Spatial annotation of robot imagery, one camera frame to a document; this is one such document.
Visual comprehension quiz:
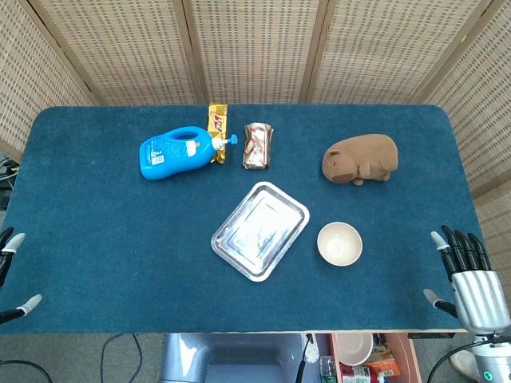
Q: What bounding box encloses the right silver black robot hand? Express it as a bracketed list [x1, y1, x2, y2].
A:
[422, 225, 511, 336]

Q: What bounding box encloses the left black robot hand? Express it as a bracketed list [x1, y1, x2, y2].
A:
[0, 227, 43, 325]

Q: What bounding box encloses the white bowl in bin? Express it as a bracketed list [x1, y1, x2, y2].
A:
[335, 332, 374, 367]

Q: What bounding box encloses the cream round bowl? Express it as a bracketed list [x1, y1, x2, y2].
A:
[317, 221, 363, 267]

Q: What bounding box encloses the silver metal tray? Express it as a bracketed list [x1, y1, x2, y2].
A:
[210, 181, 311, 283]

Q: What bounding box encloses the black power strip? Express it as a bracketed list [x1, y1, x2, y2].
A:
[0, 157, 20, 211]

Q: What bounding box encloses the pink storage bin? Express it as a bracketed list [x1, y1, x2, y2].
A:
[327, 332, 423, 383]

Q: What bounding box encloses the blue table cloth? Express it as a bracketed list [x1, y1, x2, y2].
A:
[0, 104, 482, 335]

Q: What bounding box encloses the orange snack packet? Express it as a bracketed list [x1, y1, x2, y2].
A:
[365, 357, 402, 378]

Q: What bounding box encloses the red white snack packet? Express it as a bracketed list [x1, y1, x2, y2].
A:
[339, 363, 394, 383]

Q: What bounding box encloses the clear plastic water bottle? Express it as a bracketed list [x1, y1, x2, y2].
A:
[319, 354, 339, 383]

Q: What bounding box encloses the brown capybara plush toy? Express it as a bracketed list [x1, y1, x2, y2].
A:
[322, 133, 399, 187]

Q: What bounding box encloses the white black brush tool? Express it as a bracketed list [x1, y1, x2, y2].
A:
[295, 333, 320, 383]

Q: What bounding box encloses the blue detergent pump bottle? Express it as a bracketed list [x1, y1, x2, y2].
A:
[138, 125, 239, 181]

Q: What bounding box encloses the yellow snack bar wrapper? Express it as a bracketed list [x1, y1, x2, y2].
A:
[206, 102, 229, 165]

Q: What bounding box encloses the silver red snack packet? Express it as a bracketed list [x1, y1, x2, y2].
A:
[241, 121, 277, 172]

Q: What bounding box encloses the woven folding screen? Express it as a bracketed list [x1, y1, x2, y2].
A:
[0, 0, 511, 280]

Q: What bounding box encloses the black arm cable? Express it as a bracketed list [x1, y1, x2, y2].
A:
[426, 338, 480, 383]

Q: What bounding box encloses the black floor cable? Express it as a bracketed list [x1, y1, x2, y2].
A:
[99, 333, 144, 383]

